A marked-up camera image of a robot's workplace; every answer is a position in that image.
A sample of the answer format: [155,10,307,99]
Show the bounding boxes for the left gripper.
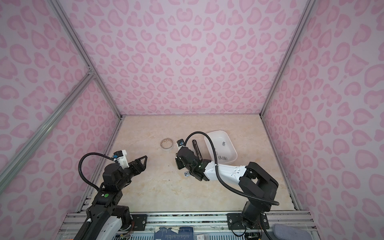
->
[116,154,147,191]

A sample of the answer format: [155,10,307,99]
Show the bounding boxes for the black stapler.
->
[192,140,203,161]

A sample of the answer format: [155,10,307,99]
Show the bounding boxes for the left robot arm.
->
[75,151,148,240]

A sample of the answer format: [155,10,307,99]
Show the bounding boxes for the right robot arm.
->
[176,147,280,229]

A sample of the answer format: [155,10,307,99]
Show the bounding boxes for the clear tape roll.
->
[160,138,174,151]

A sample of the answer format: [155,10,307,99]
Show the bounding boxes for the white plastic tray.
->
[207,130,238,165]

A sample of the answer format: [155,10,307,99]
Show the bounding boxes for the grey cloth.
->
[273,224,312,240]

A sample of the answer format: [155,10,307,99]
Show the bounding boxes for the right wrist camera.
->
[177,139,185,150]

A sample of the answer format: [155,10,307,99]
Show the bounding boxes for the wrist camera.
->
[177,139,185,150]
[113,150,129,169]

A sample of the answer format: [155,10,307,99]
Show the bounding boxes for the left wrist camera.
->
[113,150,129,169]

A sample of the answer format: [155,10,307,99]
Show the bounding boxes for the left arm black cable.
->
[77,152,116,193]

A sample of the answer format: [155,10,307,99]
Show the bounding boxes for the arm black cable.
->
[77,152,116,193]
[184,131,280,207]

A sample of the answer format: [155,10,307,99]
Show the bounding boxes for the blue box on rail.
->
[153,227,194,240]

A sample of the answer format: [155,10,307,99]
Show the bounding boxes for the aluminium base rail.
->
[57,205,320,240]

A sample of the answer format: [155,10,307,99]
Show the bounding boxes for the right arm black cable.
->
[184,131,280,207]

